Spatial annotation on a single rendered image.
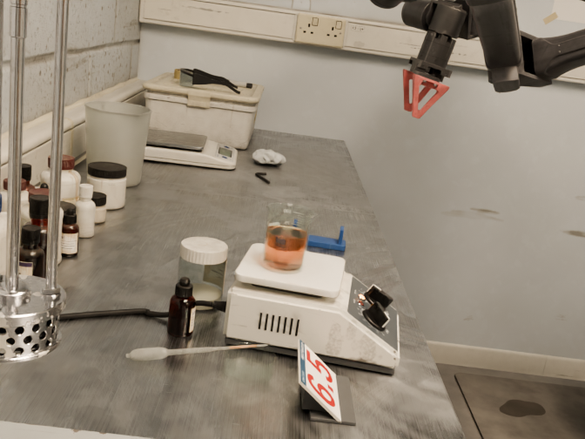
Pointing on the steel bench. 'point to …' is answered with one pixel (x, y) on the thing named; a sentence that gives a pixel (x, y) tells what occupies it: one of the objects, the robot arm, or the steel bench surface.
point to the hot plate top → (317, 264)
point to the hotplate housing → (305, 325)
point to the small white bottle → (85, 211)
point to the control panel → (367, 308)
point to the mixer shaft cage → (50, 307)
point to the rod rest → (328, 241)
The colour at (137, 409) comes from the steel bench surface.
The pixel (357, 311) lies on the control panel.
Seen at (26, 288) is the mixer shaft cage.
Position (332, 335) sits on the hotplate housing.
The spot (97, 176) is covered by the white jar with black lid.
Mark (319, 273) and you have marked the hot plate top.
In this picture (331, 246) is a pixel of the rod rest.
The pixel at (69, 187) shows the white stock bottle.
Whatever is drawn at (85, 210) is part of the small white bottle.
